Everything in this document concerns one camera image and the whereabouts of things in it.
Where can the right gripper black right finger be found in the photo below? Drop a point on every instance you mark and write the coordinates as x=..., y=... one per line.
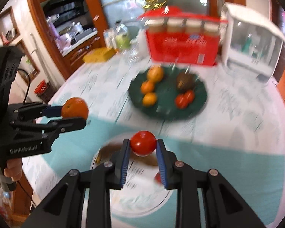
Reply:
x=200, y=192

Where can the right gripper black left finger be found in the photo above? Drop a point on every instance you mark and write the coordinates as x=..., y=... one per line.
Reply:
x=63, y=206

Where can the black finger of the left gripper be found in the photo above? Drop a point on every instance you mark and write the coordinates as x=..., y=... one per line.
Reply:
x=32, y=110
x=29, y=129

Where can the red strawberry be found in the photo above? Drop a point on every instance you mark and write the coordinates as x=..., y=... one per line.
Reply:
x=157, y=178

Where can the small red tomato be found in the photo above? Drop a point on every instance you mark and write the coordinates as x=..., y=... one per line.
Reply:
x=143, y=143

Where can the small orange mandarin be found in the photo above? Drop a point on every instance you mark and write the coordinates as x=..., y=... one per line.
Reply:
x=149, y=99

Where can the orange with stem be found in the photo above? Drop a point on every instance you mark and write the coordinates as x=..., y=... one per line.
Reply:
x=147, y=86

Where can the large yellow orange with sticker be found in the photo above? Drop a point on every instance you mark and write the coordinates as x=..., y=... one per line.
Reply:
x=155, y=74

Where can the brown scaly fruit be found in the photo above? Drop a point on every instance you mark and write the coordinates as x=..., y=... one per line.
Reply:
x=185, y=81

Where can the left hand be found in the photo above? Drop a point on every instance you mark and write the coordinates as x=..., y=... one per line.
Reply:
x=14, y=169

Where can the teal table runner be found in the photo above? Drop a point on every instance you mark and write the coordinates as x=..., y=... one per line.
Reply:
x=251, y=158

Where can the overripe brown banana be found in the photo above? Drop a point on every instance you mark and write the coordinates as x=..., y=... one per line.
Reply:
x=108, y=150

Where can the white printed plate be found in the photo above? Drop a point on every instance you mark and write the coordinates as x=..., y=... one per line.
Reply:
x=141, y=195

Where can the yellow flat box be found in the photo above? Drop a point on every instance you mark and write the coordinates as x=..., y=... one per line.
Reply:
x=102, y=54

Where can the white tree-print tablecloth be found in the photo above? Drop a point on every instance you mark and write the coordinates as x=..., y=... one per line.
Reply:
x=231, y=102

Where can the clear glass cup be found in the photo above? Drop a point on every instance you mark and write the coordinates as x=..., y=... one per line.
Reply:
x=132, y=54

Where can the clear plastic bottle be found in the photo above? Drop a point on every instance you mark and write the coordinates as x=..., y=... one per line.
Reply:
x=122, y=38

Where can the dark green leaf plate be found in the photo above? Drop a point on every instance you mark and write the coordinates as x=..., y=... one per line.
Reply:
x=166, y=91

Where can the red product box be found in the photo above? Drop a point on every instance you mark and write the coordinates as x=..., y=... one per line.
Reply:
x=175, y=36

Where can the white countertop appliance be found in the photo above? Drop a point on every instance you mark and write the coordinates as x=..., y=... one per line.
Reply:
x=252, y=44

